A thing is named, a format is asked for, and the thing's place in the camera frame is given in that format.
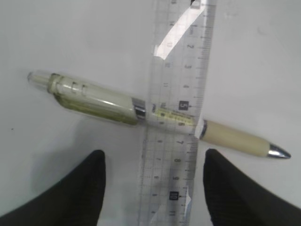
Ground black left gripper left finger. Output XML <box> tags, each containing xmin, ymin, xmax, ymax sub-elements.
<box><xmin>0</xmin><ymin>150</ymin><xmax>105</xmax><ymax>226</ymax></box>

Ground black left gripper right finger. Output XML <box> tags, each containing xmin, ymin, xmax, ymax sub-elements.
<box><xmin>203</xmin><ymin>149</ymin><xmax>301</xmax><ymax>226</ymax></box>

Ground clear plastic ruler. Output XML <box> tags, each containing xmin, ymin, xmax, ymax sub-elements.
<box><xmin>136</xmin><ymin>0</ymin><xmax>217</xmax><ymax>226</ymax></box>

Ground beige retractable pen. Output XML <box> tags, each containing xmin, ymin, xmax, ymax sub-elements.
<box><xmin>27</xmin><ymin>71</ymin><xmax>291</xmax><ymax>159</ymax></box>

